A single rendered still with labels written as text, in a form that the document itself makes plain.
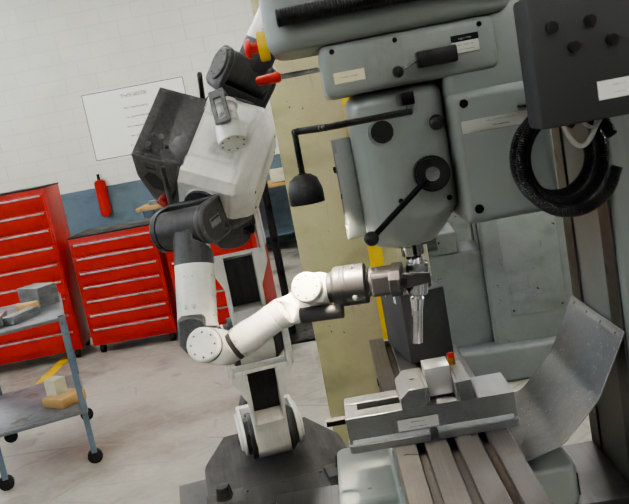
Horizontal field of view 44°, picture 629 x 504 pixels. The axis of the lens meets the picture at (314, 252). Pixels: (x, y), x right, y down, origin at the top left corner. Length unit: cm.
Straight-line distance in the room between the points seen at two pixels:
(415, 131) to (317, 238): 189
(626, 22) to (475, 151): 37
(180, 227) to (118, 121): 920
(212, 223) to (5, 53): 976
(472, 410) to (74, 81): 985
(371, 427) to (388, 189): 48
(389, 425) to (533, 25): 82
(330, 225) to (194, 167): 161
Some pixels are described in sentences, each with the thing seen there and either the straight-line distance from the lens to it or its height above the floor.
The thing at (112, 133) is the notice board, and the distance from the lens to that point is 1098.
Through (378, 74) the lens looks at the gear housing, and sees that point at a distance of 151.
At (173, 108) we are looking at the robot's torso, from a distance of 193.
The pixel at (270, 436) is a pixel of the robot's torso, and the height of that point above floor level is 69.
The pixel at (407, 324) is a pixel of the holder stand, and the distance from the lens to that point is 204.
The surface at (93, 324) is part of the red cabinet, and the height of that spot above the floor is 27.
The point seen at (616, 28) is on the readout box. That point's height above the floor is 165.
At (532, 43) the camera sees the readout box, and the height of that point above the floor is 165.
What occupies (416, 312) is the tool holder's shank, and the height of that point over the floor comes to 116.
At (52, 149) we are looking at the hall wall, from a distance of 1122.
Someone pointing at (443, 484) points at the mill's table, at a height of 93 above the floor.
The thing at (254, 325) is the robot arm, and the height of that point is 119.
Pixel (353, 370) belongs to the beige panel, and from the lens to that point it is 353.
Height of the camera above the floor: 160
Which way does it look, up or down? 10 degrees down
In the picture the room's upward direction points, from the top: 11 degrees counter-clockwise
